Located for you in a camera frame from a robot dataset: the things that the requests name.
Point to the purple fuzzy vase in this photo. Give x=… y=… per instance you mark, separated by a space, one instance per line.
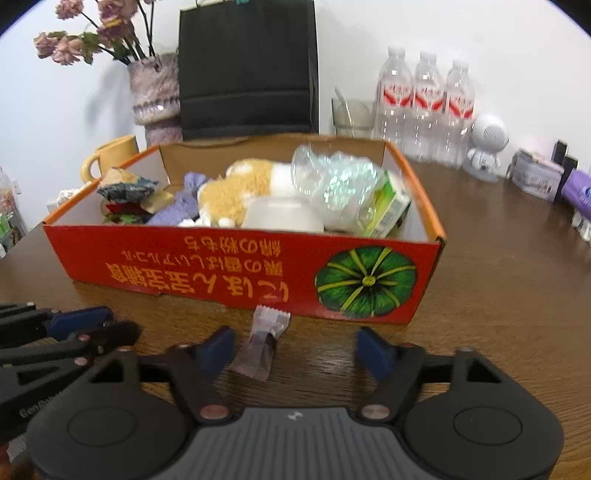
x=154 y=92

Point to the green tissue pack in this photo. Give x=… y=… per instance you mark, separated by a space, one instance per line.
x=388 y=207

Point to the pink small case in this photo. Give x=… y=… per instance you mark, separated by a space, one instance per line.
x=540 y=159

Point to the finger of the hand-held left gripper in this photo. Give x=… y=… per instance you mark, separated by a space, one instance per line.
x=78 y=321
x=111 y=337

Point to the clear red label water bottle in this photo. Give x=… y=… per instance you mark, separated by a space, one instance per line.
x=459 y=110
x=392 y=92
x=427 y=101

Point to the purple knitted pouch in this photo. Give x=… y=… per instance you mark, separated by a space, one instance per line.
x=184 y=205

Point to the white plastic cup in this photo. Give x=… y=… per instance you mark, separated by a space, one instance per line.
x=281 y=214

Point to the black rectangular object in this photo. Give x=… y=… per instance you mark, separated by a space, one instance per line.
x=561 y=150

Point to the green tinted glass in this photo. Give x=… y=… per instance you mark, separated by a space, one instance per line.
x=360 y=120

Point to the dried pink rose bouquet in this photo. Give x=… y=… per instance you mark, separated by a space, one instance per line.
x=64 y=46

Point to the white astronaut figure speaker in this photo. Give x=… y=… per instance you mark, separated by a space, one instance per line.
x=489 y=134

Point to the purple candy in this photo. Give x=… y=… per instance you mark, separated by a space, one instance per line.
x=258 y=350

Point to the clear plastic bag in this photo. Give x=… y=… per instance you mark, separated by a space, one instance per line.
x=332 y=180

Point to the crumpled white tissue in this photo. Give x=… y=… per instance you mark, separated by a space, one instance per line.
x=69 y=193

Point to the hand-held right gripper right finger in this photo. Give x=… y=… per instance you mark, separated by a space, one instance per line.
x=374 y=353

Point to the blue patterned snack packet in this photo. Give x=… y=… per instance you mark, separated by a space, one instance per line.
x=127 y=190

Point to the yellow white plush toy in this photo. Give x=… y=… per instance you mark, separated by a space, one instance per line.
x=235 y=189

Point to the purple printed tin box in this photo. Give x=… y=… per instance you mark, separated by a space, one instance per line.
x=535 y=184

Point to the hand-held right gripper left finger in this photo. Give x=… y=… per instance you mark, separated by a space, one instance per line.
x=214 y=353

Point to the yellow mug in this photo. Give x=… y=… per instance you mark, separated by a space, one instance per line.
x=115 y=152

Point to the orange cardboard box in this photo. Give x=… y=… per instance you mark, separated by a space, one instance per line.
x=231 y=272

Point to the black paper bag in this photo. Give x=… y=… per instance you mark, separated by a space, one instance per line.
x=244 y=69

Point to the white spoon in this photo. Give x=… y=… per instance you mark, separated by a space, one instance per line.
x=340 y=99

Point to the red artificial rose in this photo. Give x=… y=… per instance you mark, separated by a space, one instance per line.
x=122 y=217

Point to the small white bottle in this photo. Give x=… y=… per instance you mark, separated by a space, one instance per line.
x=582 y=224

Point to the purple bottle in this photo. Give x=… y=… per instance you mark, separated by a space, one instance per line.
x=577 y=189

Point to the clear snack bag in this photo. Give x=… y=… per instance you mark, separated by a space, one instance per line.
x=9 y=212

